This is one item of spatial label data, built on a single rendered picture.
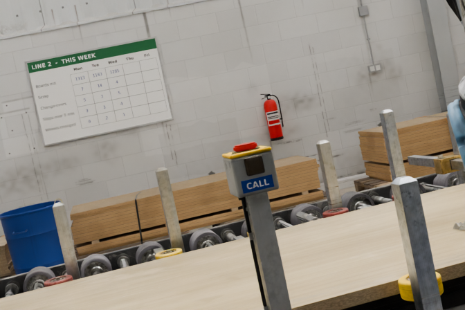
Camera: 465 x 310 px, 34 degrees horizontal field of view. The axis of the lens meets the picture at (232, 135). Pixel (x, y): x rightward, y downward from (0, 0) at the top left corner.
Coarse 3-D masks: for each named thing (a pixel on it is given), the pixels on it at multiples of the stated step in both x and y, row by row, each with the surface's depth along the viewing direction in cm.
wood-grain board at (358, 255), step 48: (432, 192) 230; (240, 240) 218; (288, 240) 204; (336, 240) 192; (384, 240) 181; (432, 240) 171; (48, 288) 207; (96, 288) 195; (144, 288) 184; (192, 288) 174; (240, 288) 165; (288, 288) 157; (336, 288) 149; (384, 288) 146
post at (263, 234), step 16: (256, 208) 123; (256, 224) 123; (272, 224) 124; (256, 240) 123; (272, 240) 124; (256, 256) 125; (272, 256) 124; (256, 272) 125; (272, 272) 124; (272, 288) 124; (272, 304) 124; (288, 304) 125
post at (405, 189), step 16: (400, 192) 128; (416, 192) 129; (400, 208) 130; (416, 208) 129; (400, 224) 131; (416, 224) 129; (416, 240) 129; (416, 256) 129; (416, 272) 129; (432, 272) 130; (416, 288) 130; (432, 288) 130; (416, 304) 132; (432, 304) 130
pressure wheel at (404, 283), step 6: (402, 276) 146; (408, 276) 145; (438, 276) 141; (402, 282) 142; (408, 282) 141; (438, 282) 140; (402, 288) 142; (408, 288) 140; (402, 294) 142; (408, 294) 141; (408, 300) 141
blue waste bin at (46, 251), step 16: (32, 208) 700; (48, 208) 658; (16, 224) 650; (32, 224) 650; (48, 224) 658; (16, 240) 654; (32, 240) 652; (48, 240) 657; (16, 256) 657; (32, 256) 653; (48, 256) 657; (16, 272) 665
